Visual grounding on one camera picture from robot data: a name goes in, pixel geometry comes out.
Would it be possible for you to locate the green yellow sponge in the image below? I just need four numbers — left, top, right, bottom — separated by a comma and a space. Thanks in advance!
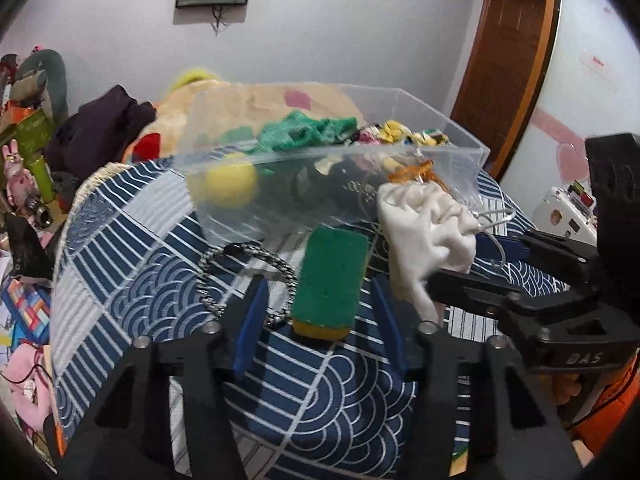
291, 226, 369, 341

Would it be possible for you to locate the grey green plush toy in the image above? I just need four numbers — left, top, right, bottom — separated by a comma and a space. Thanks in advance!
10, 49, 68, 126

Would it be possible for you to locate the pink rabbit figurine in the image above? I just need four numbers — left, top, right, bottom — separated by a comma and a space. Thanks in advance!
2, 139, 39, 211

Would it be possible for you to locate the dark purple clothing pile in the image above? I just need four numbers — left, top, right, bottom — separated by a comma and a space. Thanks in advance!
44, 84, 156, 181

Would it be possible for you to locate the blue wave pattern tablecloth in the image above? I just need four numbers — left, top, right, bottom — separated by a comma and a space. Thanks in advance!
49, 152, 572, 480

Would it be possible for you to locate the clear plastic storage box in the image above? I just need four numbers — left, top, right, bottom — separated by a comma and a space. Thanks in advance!
174, 84, 489, 245

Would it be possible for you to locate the green cardboard box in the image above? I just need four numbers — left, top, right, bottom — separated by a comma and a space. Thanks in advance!
1, 110, 54, 159

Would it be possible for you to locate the green tumbler bottle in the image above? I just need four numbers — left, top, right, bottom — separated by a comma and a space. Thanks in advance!
26, 153, 55, 204

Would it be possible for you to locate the yellow felt ball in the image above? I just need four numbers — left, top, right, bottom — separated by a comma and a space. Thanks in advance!
204, 153, 258, 209

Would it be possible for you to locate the beige plush blanket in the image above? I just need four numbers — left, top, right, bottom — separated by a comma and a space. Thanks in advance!
122, 79, 364, 162

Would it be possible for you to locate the green striped knit sock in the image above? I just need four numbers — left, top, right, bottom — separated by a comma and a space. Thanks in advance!
247, 110, 358, 154

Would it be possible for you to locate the white sticker covered case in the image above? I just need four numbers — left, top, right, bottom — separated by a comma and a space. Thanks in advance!
532, 181, 597, 246

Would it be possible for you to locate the black white braided bracelet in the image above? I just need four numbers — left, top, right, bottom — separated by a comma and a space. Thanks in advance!
195, 242, 298, 330

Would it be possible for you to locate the brown wooden door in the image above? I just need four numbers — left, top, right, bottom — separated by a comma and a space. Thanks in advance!
451, 0, 561, 179

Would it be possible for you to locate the white drawstring cloth pouch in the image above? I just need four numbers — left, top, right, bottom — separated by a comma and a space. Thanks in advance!
376, 182, 480, 325

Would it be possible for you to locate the floral fabric scrunchie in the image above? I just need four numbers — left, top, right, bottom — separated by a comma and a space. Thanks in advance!
355, 120, 450, 148

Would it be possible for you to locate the person right hand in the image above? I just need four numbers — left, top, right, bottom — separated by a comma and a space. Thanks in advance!
539, 373, 582, 405

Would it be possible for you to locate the colorful patchwork pouch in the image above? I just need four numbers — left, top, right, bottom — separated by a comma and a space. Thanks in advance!
2, 278, 51, 346

